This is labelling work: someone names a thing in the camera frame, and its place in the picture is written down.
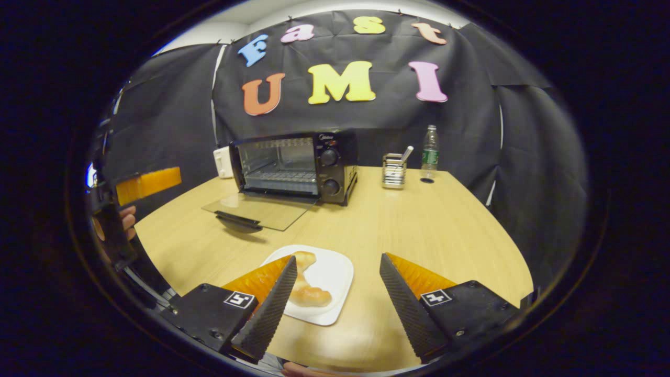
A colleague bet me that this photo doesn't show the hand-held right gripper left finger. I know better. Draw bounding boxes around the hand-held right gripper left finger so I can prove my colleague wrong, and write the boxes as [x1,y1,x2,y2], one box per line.
[160,255,298,362]

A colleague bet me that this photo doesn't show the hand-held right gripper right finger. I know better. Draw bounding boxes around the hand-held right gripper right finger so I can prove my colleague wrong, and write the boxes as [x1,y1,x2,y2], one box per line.
[379,253,521,364]

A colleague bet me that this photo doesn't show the golden croissant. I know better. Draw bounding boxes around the golden croissant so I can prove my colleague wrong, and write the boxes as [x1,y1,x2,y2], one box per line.
[287,251,332,308]

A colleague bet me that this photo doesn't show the black electric oven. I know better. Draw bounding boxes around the black electric oven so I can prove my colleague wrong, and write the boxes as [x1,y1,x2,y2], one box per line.
[202,130,360,234]

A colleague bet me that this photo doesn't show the white square plate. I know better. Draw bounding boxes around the white square plate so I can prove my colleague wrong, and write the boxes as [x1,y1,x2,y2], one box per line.
[260,245,354,326]

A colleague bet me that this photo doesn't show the white toaster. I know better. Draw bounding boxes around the white toaster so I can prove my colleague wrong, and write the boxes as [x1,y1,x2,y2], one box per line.
[213,146,233,179]

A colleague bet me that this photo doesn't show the metal mesh utensil holder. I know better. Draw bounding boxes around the metal mesh utensil holder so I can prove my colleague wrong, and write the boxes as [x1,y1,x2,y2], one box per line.
[382,153,407,190]

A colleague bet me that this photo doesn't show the clear plastic water bottle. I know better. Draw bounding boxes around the clear plastic water bottle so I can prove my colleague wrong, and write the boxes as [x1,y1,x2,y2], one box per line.
[421,125,439,180]

